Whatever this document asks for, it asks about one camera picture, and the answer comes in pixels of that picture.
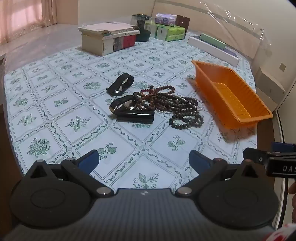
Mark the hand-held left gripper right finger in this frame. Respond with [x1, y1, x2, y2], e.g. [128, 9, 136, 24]
[174, 150, 265, 198]

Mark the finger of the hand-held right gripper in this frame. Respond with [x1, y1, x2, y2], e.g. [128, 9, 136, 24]
[243, 147, 272, 165]
[272, 142, 296, 153]

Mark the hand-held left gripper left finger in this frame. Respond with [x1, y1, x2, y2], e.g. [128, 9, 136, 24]
[23, 149, 115, 198]

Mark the orange plastic tray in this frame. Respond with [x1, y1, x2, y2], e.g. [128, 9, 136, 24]
[191, 60, 273, 129]

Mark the black rectangular case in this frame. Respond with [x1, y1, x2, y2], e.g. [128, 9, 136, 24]
[116, 110, 155, 124]

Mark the black wristwatch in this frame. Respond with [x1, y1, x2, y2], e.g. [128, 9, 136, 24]
[109, 95, 139, 116]

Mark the dark brown bead necklace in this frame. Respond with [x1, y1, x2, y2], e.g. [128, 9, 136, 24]
[148, 85, 201, 112]

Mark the light brown wooden bead necklace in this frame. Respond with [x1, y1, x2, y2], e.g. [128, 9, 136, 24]
[133, 91, 158, 112]

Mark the black smart band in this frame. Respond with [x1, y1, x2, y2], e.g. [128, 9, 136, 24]
[106, 74, 134, 96]

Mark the person's right forearm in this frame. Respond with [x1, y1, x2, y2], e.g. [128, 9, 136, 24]
[288, 183, 296, 223]

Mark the floral bedsheet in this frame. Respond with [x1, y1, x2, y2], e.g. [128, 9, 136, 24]
[3, 38, 258, 193]

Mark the red white patterned clothing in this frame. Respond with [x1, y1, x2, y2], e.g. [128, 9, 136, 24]
[264, 222, 296, 241]

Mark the flat purple box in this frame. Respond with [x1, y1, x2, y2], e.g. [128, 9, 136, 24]
[223, 45, 238, 59]

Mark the long white box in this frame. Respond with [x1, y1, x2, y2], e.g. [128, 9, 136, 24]
[187, 36, 240, 67]

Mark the boxed book set red spine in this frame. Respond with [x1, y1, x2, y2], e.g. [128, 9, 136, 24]
[81, 31, 137, 56]

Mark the long green box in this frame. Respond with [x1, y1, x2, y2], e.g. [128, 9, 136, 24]
[199, 33, 226, 49]

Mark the thin book dark spine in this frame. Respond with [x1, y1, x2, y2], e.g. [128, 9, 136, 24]
[102, 30, 141, 38]

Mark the beige flat book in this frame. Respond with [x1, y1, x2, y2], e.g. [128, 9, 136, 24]
[78, 21, 134, 35]

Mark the glass jar dark green base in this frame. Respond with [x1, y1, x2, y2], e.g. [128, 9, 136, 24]
[132, 14, 152, 42]

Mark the brown box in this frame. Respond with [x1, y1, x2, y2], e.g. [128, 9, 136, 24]
[176, 15, 191, 34]

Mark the plastic wrapped headboard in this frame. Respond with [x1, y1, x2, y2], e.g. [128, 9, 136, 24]
[150, 0, 264, 59]

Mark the purple tissue pack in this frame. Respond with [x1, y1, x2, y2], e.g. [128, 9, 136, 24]
[154, 13, 178, 26]

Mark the pink curtain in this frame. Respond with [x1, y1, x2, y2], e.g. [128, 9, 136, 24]
[0, 0, 58, 45]

